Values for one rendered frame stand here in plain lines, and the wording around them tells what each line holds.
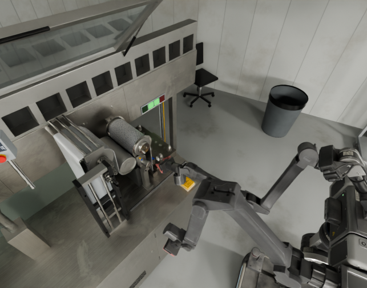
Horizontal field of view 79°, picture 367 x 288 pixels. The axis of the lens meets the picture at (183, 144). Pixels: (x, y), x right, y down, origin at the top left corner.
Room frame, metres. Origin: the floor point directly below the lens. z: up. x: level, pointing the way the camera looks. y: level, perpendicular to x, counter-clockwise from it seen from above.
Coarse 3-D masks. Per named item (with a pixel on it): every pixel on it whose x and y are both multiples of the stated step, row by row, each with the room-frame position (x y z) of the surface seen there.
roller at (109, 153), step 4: (104, 152) 0.73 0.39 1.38; (108, 152) 0.74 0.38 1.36; (112, 152) 0.76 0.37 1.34; (100, 156) 0.71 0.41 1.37; (108, 156) 0.74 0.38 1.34; (112, 156) 0.75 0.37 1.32; (92, 160) 0.67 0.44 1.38; (96, 160) 0.69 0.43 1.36; (92, 164) 0.67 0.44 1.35; (92, 168) 0.66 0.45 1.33
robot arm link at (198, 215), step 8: (192, 208) 0.31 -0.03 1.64; (200, 208) 0.30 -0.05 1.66; (192, 216) 0.34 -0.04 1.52; (200, 216) 0.30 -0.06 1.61; (192, 224) 0.34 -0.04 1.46; (200, 224) 0.32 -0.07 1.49; (192, 232) 0.33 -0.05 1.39; (200, 232) 0.33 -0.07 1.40; (184, 240) 0.34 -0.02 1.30; (192, 240) 0.33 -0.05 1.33; (192, 248) 0.32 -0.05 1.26
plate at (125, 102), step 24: (168, 72) 1.54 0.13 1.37; (192, 72) 1.76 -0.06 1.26; (120, 96) 1.20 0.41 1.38; (144, 96) 1.35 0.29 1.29; (168, 96) 1.53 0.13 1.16; (72, 120) 0.95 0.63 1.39; (96, 120) 1.05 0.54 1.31; (24, 144) 0.75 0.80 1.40; (48, 144) 0.82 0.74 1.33; (0, 168) 0.64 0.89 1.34; (24, 168) 0.70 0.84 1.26; (48, 168) 0.77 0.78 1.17; (0, 192) 0.58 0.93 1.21
